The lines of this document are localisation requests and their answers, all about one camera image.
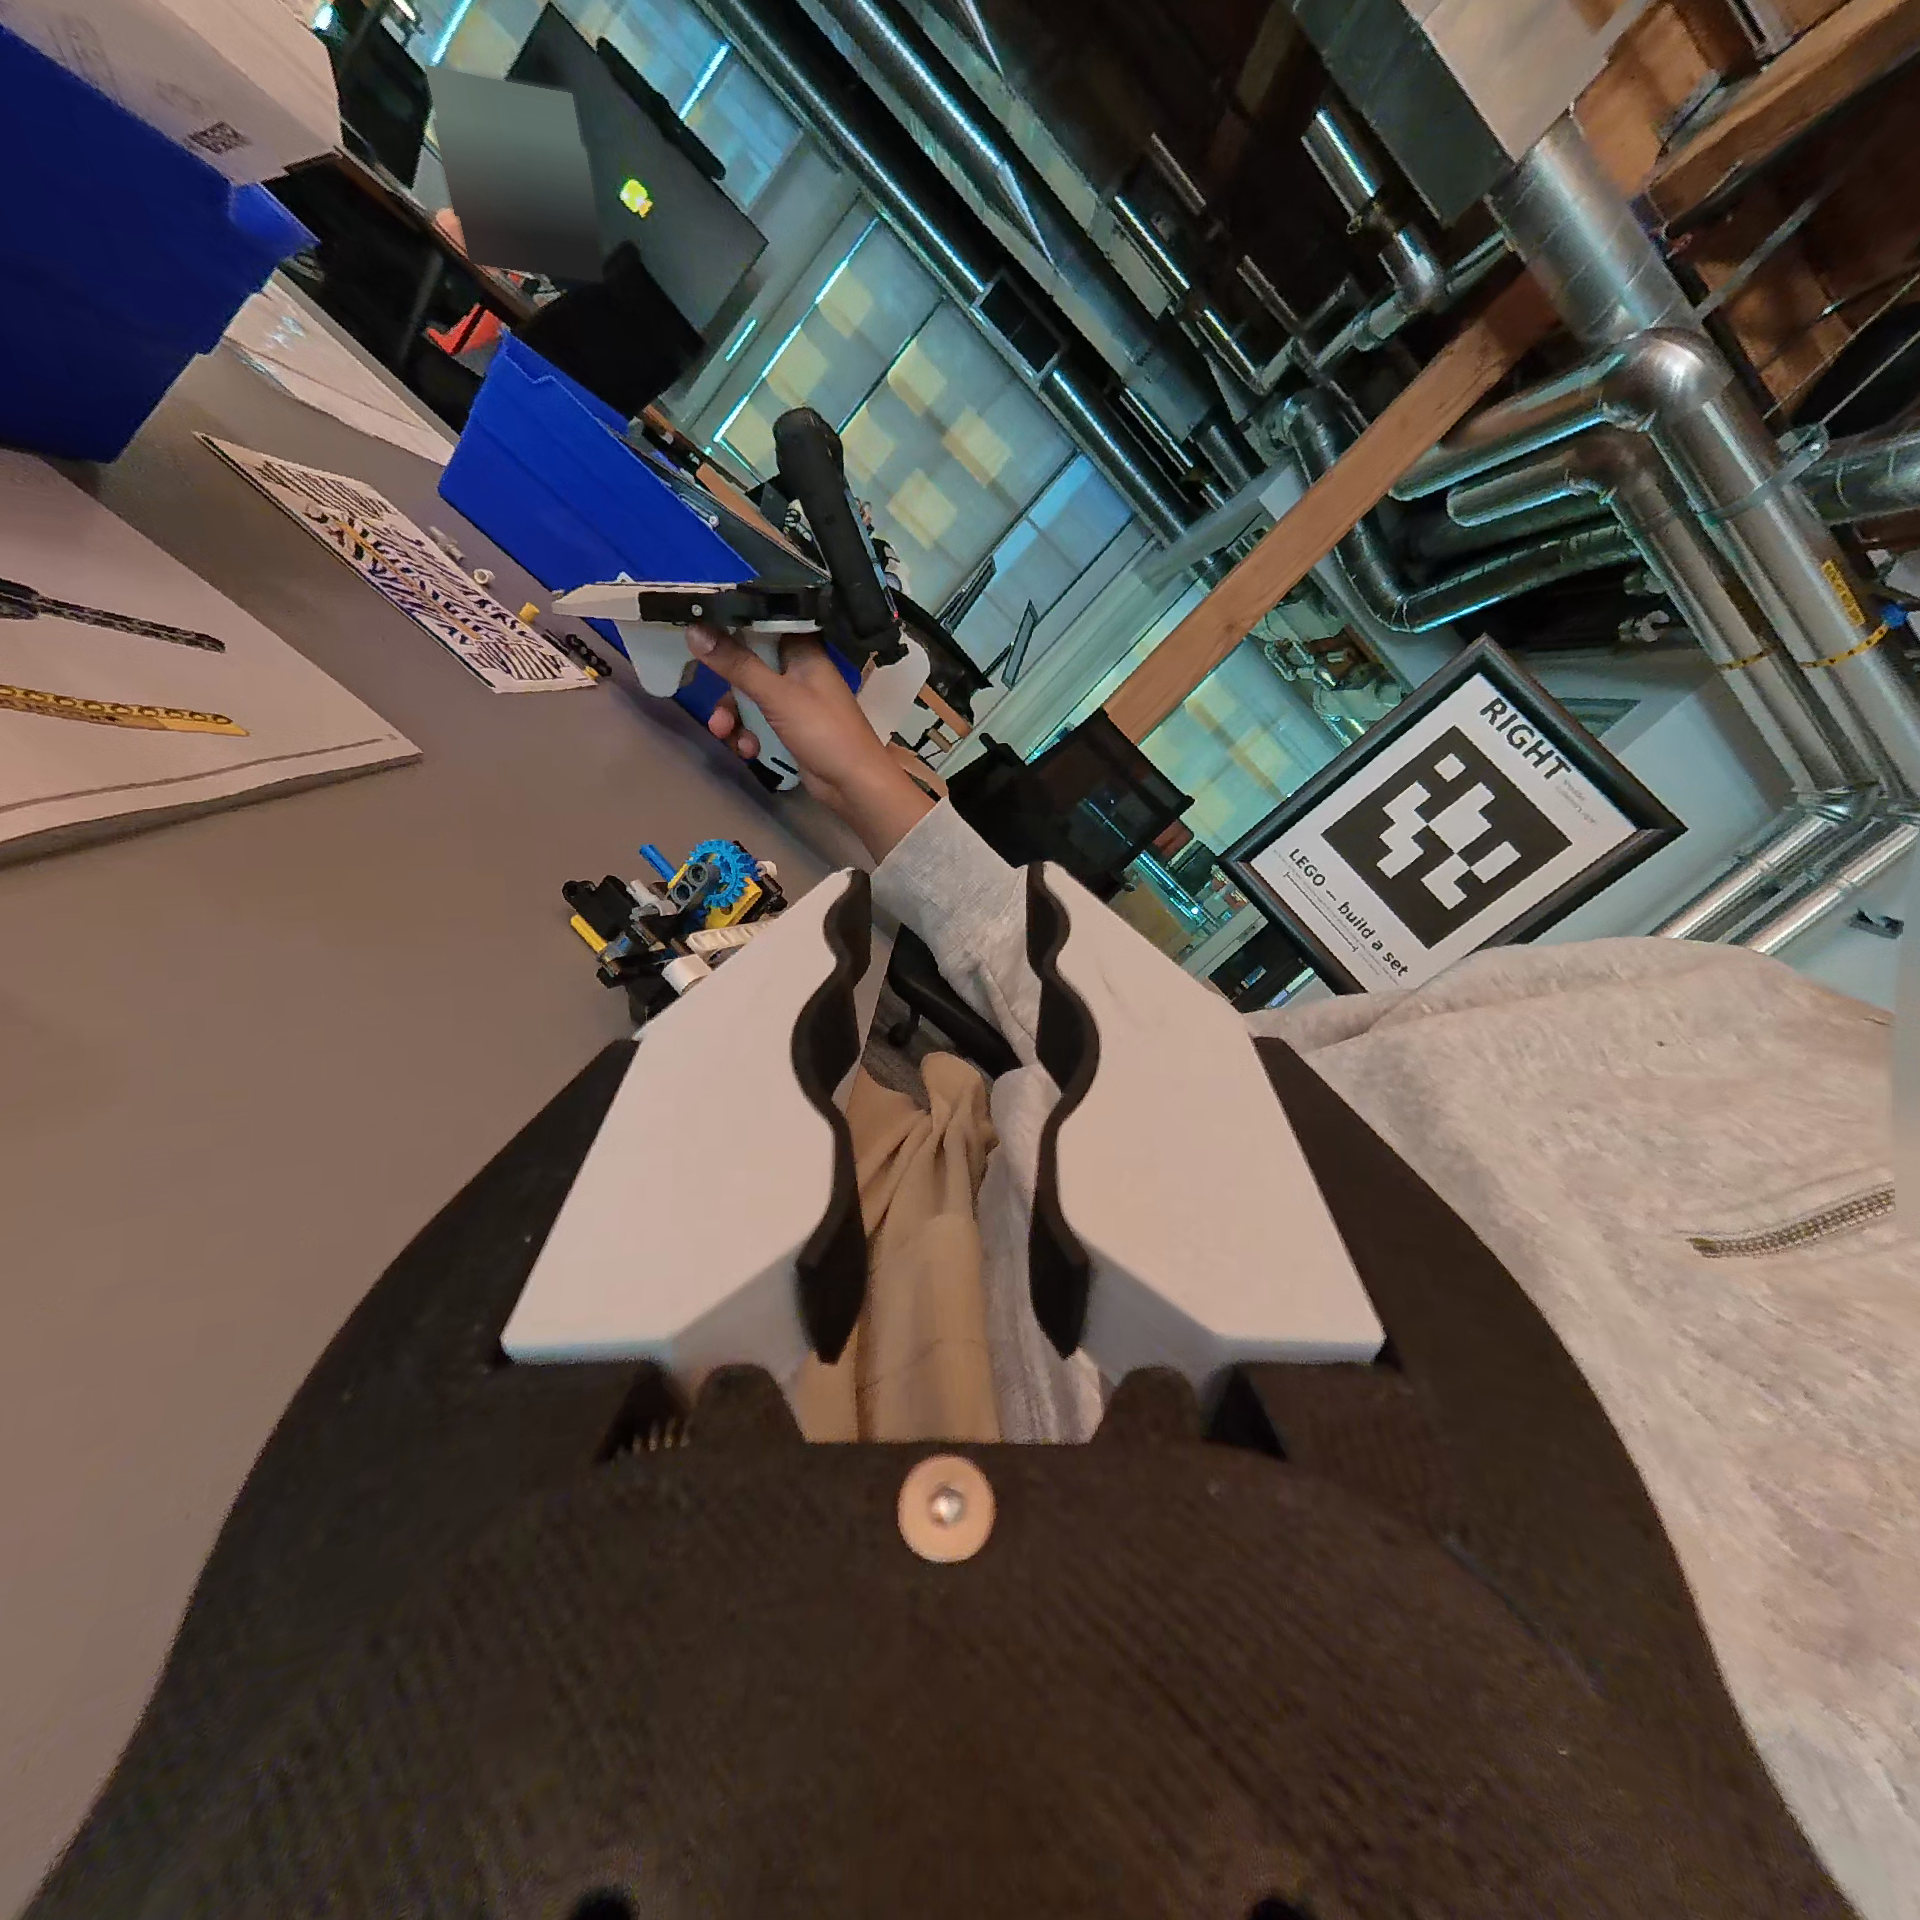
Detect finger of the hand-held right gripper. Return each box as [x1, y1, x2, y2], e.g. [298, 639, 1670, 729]
[551, 577, 827, 634]

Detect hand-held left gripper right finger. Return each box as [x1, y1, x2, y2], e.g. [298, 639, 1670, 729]
[1023, 862, 1385, 1392]

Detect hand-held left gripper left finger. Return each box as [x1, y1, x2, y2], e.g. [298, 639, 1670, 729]
[498, 867, 875, 1381]

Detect zebra striped sticker sheet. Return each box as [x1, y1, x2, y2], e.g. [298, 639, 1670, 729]
[197, 433, 606, 697]

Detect person's right forearm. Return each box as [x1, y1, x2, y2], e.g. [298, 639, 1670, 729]
[865, 794, 1056, 1090]

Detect partly built lego model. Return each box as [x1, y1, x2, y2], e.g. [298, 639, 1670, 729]
[561, 836, 792, 1026]

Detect lego instruction booklet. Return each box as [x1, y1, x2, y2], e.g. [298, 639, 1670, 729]
[0, 446, 426, 869]

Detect person's right hand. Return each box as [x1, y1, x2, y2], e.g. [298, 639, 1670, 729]
[683, 622, 941, 836]

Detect blue plastic bin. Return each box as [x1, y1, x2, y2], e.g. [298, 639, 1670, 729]
[437, 331, 867, 739]

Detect person's beige pants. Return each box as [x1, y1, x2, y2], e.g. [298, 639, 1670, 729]
[792, 1051, 1001, 1447]

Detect white paper sheet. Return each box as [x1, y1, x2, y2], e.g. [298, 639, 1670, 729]
[221, 283, 460, 469]

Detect dark monitor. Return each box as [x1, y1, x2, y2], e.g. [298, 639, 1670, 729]
[501, 0, 772, 342]

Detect person's grey sweatshirt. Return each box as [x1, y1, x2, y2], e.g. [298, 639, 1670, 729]
[1242, 936, 1920, 1920]

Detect framed black-and-white tag sign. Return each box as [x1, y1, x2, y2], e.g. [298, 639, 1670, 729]
[1218, 636, 1691, 996]

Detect wooden ceiling beam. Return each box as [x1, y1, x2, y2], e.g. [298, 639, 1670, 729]
[1102, 267, 1577, 747]

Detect stack of blue plastic bins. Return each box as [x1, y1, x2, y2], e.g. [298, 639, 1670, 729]
[0, 26, 320, 469]

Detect white cardboard box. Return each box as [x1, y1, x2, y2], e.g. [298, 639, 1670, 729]
[0, 0, 349, 187]

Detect large silver ventilation duct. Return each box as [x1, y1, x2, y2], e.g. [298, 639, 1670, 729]
[1476, 117, 1920, 962]

